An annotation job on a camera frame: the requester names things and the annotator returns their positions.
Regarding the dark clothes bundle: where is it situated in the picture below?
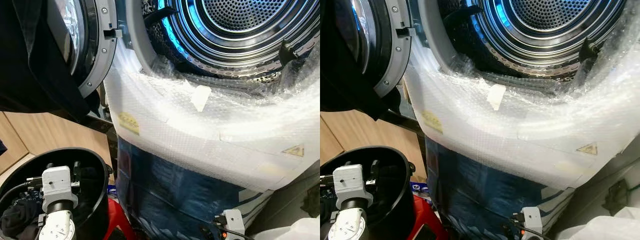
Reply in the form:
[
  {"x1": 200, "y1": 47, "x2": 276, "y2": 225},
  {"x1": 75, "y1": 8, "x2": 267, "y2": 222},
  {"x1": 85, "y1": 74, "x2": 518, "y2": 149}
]
[
  {"x1": 320, "y1": 195, "x2": 341, "y2": 236},
  {"x1": 0, "y1": 197, "x2": 46, "y2": 240}
]

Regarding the front-loading washing machine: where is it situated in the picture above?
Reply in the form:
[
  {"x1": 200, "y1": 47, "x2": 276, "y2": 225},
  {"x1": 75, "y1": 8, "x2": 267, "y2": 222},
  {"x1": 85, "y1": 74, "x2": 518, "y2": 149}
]
[
  {"x1": 400, "y1": 0, "x2": 640, "y2": 240},
  {"x1": 102, "y1": 0, "x2": 321, "y2": 240}
]

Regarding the black round laundry bucket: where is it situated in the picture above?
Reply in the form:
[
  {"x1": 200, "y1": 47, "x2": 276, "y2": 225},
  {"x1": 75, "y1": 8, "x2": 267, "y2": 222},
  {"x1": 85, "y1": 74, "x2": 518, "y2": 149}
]
[
  {"x1": 0, "y1": 147, "x2": 113, "y2": 240},
  {"x1": 320, "y1": 145, "x2": 416, "y2": 240}
]

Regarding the light wooden cabinet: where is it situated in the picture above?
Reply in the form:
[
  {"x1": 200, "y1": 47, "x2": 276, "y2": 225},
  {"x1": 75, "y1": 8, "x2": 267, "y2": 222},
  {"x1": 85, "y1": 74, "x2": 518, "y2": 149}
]
[
  {"x1": 320, "y1": 111, "x2": 426, "y2": 181},
  {"x1": 0, "y1": 111, "x2": 113, "y2": 176}
]

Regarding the red stool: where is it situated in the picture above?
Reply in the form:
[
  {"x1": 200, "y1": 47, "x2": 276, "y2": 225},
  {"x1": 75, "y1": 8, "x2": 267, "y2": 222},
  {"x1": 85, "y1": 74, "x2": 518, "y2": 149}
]
[
  {"x1": 102, "y1": 197, "x2": 138, "y2": 240},
  {"x1": 407, "y1": 195, "x2": 443, "y2": 240}
]

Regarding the yellow rectangular warning sticker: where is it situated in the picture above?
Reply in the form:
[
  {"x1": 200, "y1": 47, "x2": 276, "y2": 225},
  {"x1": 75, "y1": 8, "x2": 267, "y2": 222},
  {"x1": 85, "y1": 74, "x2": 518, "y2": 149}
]
[
  {"x1": 118, "y1": 112, "x2": 141, "y2": 136},
  {"x1": 421, "y1": 110, "x2": 444, "y2": 135}
]

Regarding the yellow triangle warning sticker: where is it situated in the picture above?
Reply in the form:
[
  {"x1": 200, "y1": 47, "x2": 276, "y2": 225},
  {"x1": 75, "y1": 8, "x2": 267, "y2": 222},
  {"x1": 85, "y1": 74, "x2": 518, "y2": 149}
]
[
  {"x1": 576, "y1": 142, "x2": 599, "y2": 156},
  {"x1": 281, "y1": 144, "x2": 305, "y2": 158}
]

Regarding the round washer door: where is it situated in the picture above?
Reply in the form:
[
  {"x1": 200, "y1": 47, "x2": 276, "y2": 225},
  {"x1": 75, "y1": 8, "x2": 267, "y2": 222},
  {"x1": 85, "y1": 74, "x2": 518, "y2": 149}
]
[
  {"x1": 350, "y1": 0, "x2": 416, "y2": 99},
  {"x1": 47, "y1": 0, "x2": 123, "y2": 99}
]

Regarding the white tape piece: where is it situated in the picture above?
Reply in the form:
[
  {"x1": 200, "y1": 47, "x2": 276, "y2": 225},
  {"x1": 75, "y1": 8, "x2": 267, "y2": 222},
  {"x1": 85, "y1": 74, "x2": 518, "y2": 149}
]
[
  {"x1": 190, "y1": 85, "x2": 212, "y2": 113},
  {"x1": 487, "y1": 84, "x2": 507, "y2": 111}
]

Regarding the black drum lifter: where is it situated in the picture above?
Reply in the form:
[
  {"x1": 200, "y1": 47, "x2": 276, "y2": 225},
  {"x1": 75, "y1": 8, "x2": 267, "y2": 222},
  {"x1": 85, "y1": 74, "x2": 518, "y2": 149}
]
[
  {"x1": 578, "y1": 39, "x2": 601, "y2": 63},
  {"x1": 278, "y1": 41, "x2": 301, "y2": 66},
  {"x1": 145, "y1": 7, "x2": 178, "y2": 28}
]

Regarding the clear bubble wrap sheet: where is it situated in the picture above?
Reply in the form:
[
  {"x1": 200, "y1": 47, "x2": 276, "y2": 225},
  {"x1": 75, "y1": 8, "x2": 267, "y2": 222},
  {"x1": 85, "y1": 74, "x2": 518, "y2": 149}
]
[
  {"x1": 102, "y1": 45, "x2": 321, "y2": 193},
  {"x1": 402, "y1": 35, "x2": 640, "y2": 190}
]

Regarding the steel washer drum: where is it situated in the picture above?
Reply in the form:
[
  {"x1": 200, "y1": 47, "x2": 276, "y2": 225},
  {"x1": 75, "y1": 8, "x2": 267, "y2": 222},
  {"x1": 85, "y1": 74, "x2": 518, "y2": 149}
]
[
  {"x1": 470, "y1": 0, "x2": 628, "y2": 78},
  {"x1": 165, "y1": 0, "x2": 321, "y2": 83}
]

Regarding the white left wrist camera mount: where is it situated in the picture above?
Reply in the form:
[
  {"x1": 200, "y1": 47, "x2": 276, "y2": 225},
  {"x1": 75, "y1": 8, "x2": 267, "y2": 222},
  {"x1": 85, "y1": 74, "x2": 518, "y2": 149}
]
[
  {"x1": 332, "y1": 164, "x2": 370, "y2": 208},
  {"x1": 41, "y1": 165, "x2": 78, "y2": 211}
]

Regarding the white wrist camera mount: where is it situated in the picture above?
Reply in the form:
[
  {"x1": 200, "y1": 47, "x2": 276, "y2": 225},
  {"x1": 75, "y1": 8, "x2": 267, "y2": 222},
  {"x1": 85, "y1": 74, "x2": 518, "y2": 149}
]
[
  {"x1": 332, "y1": 164, "x2": 370, "y2": 208},
  {"x1": 222, "y1": 209, "x2": 246, "y2": 240},
  {"x1": 41, "y1": 165, "x2": 78, "y2": 211},
  {"x1": 521, "y1": 206, "x2": 545, "y2": 240}
]

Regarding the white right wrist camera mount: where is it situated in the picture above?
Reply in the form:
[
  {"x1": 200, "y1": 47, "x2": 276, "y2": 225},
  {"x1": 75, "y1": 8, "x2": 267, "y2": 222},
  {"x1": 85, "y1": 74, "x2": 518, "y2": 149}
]
[
  {"x1": 521, "y1": 206, "x2": 545, "y2": 240},
  {"x1": 222, "y1": 209, "x2": 246, "y2": 240}
]

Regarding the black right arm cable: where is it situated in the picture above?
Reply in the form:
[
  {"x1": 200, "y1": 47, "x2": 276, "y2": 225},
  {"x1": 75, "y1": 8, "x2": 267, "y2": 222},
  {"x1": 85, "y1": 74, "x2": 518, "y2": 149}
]
[
  {"x1": 502, "y1": 212, "x2": 551, "y2": 240},
  {"x1": 200, "y1": 214, "x2": 256, "y2": 240}
]

